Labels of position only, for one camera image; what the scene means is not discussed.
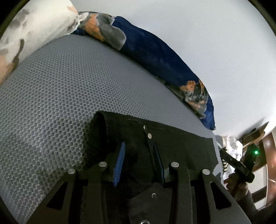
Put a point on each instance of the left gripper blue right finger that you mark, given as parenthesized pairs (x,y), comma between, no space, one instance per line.
(161,163)

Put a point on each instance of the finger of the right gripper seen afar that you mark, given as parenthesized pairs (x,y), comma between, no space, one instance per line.
(229,159)

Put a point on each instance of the navy floral blanket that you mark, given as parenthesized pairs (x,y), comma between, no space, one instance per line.
(155,56)

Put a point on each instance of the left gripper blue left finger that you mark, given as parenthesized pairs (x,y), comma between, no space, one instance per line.
(119,164)

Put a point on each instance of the black pants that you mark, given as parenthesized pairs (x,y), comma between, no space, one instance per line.
(140,196)

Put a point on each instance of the wooden furniture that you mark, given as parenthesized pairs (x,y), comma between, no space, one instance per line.
(263,186)

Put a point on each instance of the white floral pillow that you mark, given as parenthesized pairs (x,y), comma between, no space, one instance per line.
(36,24)

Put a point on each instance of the grey mesh mattress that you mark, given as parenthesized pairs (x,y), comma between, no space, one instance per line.
(48,102)

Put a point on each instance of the person's right hand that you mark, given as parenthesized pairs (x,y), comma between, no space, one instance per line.
(242,188)

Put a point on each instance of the white patterned cloth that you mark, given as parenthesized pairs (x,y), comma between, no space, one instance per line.
(235,149)

